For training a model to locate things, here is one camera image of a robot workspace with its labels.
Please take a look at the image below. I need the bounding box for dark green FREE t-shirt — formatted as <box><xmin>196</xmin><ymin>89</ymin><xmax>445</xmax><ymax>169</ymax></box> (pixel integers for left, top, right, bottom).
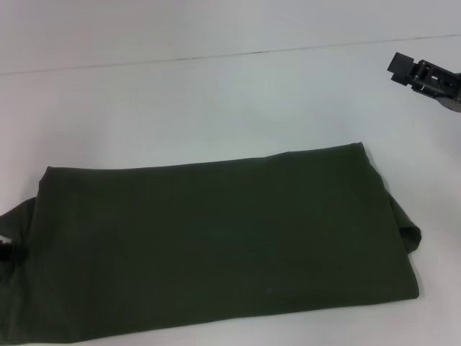
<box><xmin>0</xmin><ymin>141</ymin><xmax>423</xmax><ymax>346</ymax></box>

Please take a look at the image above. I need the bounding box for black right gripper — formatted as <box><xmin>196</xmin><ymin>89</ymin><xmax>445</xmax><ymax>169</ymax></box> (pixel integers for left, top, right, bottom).
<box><xmin>387</xmin><ymin>52</ymin><xmax>461</xmax><ymax>113</ymax></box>

